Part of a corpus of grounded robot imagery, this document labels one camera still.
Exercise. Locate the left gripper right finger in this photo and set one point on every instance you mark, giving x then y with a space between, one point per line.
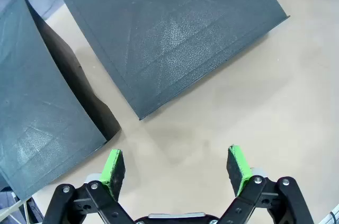
238 171

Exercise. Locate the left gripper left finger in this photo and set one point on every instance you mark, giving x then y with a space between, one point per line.
114 173

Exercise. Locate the black slanted shoe stand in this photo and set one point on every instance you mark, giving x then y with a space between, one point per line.
172 36
31 89

